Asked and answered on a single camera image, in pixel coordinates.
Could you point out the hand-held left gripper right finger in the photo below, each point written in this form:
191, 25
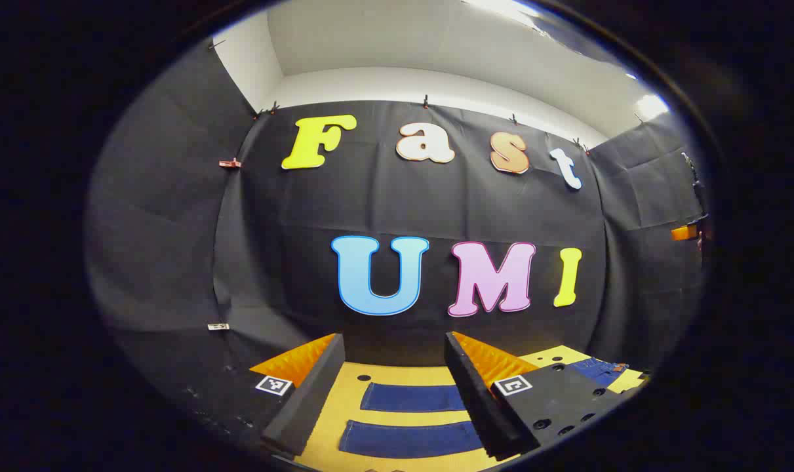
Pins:
478, 400

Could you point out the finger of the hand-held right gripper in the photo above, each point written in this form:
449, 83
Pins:
684, 232

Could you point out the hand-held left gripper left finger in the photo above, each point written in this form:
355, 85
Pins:
305, 400

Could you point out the blue jeans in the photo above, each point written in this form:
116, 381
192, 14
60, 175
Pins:
410, 438

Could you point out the ceiling light panel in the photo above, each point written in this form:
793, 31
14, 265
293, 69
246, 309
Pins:
508, 8
652, 105

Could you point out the white cloth clip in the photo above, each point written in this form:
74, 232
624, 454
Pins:
218, 326

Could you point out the black backdrop cloth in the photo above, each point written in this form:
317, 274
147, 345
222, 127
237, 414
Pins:
383, 210

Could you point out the red cloth clip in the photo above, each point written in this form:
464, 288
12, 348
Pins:
229, 162

